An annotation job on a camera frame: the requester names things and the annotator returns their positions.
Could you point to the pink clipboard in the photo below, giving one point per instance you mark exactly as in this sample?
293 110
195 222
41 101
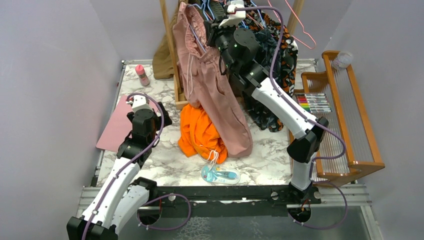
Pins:
125 125

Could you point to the clear plastic cup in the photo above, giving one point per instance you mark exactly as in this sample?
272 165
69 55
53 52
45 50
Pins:
342 60

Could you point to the dark leaf print shorts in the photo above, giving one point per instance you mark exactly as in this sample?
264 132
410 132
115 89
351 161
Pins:
260 114

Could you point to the blue wire hanger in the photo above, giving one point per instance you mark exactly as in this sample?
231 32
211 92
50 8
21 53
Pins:
197 27

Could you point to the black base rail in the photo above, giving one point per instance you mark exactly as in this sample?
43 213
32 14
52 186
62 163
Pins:
225 201

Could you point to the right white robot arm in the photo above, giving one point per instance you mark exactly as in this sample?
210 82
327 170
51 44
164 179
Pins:
238 48

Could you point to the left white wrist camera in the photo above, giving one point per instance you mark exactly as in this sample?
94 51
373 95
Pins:
139 102

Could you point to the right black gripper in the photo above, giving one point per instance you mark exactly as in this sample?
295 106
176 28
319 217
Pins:
211 28

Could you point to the wooden dish rack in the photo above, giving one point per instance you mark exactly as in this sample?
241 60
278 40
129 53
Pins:
349 119

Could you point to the packaged blue toothbrush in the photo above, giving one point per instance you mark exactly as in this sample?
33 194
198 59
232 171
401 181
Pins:
220 175

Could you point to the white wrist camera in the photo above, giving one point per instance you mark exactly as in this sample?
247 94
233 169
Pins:
139 102
233 14

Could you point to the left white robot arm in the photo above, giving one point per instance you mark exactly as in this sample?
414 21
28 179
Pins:
122 194

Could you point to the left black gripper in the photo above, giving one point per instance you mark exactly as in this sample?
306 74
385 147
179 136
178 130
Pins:
167 120

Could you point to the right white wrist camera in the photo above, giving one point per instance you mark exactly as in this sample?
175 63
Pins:
233 14

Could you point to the coloured marker set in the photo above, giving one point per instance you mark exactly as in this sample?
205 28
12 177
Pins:
314 103

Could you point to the pink wire hanger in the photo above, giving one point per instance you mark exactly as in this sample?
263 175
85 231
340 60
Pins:
303 30

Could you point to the pink shorts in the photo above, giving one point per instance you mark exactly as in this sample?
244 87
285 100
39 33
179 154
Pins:
205 87

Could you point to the pink bottle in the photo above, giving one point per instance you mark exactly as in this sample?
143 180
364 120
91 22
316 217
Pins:
142 76

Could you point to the orange camo hanging shorts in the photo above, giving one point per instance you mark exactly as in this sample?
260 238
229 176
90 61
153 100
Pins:
284 69

